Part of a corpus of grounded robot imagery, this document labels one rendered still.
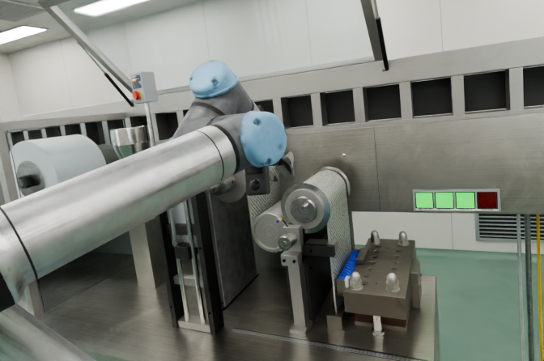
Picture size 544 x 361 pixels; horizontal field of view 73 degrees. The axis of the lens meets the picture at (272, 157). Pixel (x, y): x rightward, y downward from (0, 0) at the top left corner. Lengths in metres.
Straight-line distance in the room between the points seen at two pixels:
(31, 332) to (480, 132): 1.18
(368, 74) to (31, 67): 5.76
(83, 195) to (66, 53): 5.57
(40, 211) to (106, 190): 0.06
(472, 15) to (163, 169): 3.40
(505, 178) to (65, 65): 5.49
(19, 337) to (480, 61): 1.23
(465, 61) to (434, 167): 0.34
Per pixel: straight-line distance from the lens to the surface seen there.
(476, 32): 3.65
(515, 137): 1.31
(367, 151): 1.32
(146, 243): 1.53
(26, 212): 0.39
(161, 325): 1.34
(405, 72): 1.29
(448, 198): 1.32
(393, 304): 1.07
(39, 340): 0.57
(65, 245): 0.39
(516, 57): 1.30
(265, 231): 1.13
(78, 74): 5.77
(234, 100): 0.64
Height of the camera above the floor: 1.54
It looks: 8 degrees down
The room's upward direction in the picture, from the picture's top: 7 degrees counter-clockwise
